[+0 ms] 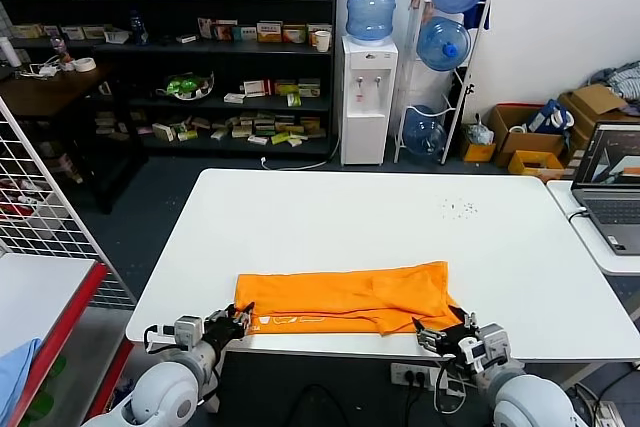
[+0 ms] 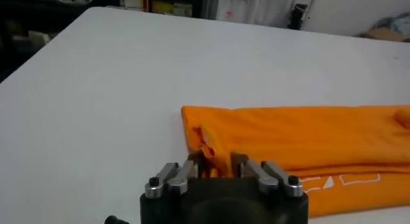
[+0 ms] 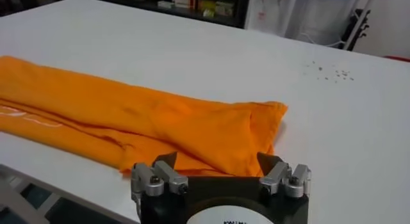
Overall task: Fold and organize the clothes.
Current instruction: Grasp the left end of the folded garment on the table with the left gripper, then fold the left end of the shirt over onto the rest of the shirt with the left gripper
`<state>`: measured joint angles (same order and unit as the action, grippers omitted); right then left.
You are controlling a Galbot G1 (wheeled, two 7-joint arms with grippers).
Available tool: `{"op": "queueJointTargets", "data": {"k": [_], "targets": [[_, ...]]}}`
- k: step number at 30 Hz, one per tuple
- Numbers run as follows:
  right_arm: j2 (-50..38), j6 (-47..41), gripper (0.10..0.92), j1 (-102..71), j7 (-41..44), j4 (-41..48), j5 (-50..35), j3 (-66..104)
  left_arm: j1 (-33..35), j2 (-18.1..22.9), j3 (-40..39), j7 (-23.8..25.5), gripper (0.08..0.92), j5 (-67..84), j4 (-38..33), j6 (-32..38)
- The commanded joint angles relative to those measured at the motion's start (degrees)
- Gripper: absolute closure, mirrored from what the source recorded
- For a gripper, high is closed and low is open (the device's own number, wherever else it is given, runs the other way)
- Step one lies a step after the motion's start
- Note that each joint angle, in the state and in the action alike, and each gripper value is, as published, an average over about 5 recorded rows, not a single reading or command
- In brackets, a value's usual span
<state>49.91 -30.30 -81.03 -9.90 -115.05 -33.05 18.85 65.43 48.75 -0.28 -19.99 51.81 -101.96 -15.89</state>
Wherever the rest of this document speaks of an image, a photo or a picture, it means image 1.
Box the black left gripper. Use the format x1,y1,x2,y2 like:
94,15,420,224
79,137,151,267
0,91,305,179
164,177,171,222
204,302,255,341

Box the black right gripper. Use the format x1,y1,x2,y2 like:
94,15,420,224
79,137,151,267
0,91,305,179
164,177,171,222
411,304,481,357

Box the orange t-shirt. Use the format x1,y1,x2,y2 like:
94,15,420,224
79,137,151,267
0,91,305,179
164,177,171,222
234,260,466,337

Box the pile of grey clothes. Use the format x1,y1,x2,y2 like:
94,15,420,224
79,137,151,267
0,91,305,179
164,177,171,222
587,60,640,117

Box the white plug-in charger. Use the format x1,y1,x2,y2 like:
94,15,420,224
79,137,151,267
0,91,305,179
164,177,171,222
432,369,466,397

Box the long white power strip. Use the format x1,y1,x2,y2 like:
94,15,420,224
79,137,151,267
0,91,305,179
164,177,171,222
390,362,441,388

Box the scattered dark crumbs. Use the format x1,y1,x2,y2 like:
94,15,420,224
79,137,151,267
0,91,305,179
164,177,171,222
437,198,480,221

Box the large white table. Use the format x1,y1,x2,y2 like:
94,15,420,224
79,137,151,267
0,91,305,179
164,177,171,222
124,168,640,413

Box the open yellow cardboard box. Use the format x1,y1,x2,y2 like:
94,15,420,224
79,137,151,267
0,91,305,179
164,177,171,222
507,149,566,183

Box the small white side table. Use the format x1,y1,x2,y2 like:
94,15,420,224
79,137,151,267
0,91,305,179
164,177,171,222
546,179,640,276

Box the small white power strip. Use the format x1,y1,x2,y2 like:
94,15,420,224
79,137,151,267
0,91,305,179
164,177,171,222
591,398,624,422

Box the small yellow cardboard box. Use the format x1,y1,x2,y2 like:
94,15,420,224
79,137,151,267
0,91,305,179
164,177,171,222
459,139,498,163

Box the cream medicine box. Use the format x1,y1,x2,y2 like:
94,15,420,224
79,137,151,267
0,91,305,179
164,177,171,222
151,121,178,143

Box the grey plastic bag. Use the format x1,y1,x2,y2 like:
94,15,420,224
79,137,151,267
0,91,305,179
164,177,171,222
465,114,496,145

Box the white table with red edge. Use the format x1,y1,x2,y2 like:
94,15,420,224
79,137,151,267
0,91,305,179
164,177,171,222
0,252,135,427

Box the grey open laptop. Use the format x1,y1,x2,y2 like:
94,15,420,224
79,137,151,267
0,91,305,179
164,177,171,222
571,120,640,256

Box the white water dispenser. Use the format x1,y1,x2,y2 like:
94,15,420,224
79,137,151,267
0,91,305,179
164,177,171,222
340,34,400,167

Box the red white medicine box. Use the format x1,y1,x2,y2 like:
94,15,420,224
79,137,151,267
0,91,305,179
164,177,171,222
242,78,274,97

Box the light blue cloth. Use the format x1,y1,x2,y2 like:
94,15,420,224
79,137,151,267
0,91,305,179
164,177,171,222
0,337,44,427

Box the blue white shopping bag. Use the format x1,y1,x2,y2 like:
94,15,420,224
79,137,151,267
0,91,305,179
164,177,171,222
527,98,576,137

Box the black tripod stand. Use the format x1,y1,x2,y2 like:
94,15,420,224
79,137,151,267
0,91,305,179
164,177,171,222
448,65,476,124

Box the bowl of green fruit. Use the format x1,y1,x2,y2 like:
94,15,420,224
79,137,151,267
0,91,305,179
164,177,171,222
155,70,216,103

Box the white metal jug rack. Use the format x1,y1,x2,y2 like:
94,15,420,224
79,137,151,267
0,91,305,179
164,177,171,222
393,0,494,166

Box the black shelf unit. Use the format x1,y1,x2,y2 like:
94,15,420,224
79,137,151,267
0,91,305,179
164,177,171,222
0,0,339,161

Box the open brown cardboard box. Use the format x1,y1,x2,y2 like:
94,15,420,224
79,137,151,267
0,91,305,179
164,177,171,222
558,83,632,158

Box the multicolour medicine box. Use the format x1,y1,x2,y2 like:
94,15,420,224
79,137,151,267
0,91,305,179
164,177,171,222
212,20,240,42

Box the brown wooden desk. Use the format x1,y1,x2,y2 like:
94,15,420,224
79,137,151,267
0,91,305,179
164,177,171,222
0,62,151,214

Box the blue drink bottle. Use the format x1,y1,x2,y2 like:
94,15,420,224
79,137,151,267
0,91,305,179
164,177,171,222
129,8,150,46

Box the dark blue hanging cloth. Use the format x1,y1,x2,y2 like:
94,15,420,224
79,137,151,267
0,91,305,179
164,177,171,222
463,0,494,31

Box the clear bottle pink decor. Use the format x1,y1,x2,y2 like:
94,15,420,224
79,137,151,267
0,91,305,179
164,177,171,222
48,32,72,72

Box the pink hanging cloth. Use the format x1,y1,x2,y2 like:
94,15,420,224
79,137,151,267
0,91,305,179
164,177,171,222
408,0,435,24

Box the upright blue water jug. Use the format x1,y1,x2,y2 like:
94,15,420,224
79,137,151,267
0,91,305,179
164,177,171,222
345,0,402,46

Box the white cylindrical bottle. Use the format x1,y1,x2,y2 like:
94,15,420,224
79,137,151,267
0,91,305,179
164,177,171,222
0,36,22,68

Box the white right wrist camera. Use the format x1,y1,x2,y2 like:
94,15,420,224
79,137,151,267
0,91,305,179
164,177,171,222
459,324,512,368

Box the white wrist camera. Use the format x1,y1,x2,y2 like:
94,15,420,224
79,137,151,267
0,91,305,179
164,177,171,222
459,324,512,368
173,315,204,348

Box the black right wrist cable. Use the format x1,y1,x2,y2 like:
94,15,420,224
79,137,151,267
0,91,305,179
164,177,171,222
434,356,481,398

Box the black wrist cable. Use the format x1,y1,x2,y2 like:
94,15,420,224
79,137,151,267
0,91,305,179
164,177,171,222
434,356,481,398
143,325,177,356

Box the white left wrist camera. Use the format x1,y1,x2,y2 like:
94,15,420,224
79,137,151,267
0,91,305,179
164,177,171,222
173,315,204,348

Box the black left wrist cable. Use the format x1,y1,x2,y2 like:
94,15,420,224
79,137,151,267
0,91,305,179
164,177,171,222
143,325,177,356

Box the white floor plug cable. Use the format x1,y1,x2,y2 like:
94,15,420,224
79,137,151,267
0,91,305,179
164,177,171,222
258,139,344,171

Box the white wire grid panel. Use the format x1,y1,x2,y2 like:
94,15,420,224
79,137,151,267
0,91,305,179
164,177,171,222
0,95,137,308

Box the white adapter with cables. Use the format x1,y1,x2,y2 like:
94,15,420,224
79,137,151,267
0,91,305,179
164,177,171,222
27,61,64,78

